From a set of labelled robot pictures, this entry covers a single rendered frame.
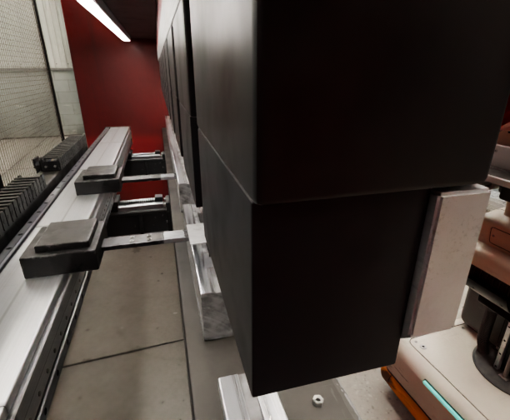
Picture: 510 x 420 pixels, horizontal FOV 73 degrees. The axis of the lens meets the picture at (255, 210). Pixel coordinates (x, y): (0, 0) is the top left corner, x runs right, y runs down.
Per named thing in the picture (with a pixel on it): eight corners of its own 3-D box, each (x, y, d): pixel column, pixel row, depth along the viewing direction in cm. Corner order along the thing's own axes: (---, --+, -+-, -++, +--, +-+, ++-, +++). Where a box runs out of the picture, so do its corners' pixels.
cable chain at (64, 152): (62, 171, 105) (58, 158, 104) (41, 172, 104) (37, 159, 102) (87, 142, 144) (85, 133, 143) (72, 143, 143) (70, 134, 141)
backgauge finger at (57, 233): (192, 257, 60) (189, 232, 58) (23, 280, 54) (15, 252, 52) (186, 229, 71) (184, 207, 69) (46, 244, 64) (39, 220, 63)
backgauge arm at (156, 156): (167, 176, 190) (164, 151, 185) (37, 185, 175) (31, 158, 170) (166, 172, 197) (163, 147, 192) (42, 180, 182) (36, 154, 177)
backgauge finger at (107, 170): (178, 187, 95) (177, 170, 93) (76, 196, 89) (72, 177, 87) (176, 175, 106) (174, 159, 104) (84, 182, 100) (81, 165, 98)
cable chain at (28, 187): (-15, 254, 58) (-22, 233, 56) (-55, 259, 57) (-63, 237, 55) (47, 187, 91) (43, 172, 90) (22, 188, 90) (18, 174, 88)
